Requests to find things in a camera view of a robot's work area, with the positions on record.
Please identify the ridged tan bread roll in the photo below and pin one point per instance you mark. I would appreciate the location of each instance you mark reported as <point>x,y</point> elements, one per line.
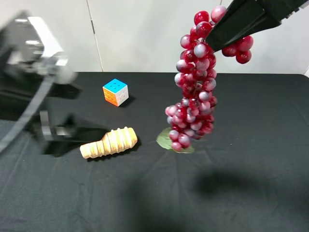
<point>115,141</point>

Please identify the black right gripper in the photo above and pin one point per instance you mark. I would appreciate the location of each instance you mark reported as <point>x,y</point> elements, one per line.
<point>247,17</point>

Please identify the black tablecloth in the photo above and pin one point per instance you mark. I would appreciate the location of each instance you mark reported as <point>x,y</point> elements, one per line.
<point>250,175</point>

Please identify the colourful puzzle cube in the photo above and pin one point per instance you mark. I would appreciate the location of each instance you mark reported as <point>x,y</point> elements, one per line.
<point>115,92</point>

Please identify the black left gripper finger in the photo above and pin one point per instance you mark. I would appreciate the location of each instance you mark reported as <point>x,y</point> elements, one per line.
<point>59,139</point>

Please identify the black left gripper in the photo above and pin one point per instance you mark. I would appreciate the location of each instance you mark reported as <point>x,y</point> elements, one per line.
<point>33,66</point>

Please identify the red plastic grape bunch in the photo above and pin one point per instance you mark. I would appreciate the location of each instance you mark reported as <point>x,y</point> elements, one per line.
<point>192,118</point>

